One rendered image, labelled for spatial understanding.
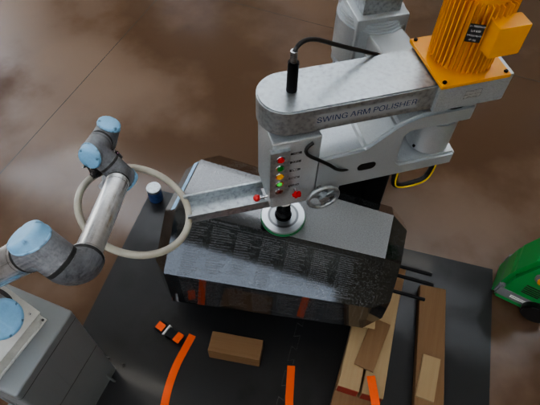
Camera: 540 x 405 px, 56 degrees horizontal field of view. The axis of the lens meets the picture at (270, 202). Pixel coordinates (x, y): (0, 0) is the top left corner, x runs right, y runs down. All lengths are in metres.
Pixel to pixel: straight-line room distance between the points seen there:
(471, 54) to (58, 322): 1.99
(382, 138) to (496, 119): 2.55
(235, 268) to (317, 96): 1.09
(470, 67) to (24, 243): 1.58
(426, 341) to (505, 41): 1.89
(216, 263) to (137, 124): 1.90
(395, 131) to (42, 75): 3.47
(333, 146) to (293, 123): 0.33
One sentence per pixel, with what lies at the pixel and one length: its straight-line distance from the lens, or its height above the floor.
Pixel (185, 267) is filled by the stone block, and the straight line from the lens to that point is 2.68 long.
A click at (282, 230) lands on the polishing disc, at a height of 0.91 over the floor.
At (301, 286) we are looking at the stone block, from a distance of 2.57.
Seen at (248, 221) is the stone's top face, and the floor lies 0.85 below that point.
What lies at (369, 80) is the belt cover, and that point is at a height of 1.72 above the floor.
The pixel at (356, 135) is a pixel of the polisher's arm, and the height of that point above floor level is 1.42.
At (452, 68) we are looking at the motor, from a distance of 2.04.
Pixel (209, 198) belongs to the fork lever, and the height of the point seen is 1.11.
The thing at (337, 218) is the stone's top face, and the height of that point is 0.85.
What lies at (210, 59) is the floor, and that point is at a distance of 4.71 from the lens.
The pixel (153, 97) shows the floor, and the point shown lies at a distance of 4.42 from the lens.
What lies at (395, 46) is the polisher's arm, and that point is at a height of 1.50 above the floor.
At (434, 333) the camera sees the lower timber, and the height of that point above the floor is 0.08.
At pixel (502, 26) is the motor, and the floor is 1.99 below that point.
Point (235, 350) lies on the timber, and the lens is 3.02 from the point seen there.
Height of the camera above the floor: 3.00
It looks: 55 degrees down
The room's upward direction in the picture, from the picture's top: 2 degrees clockwise
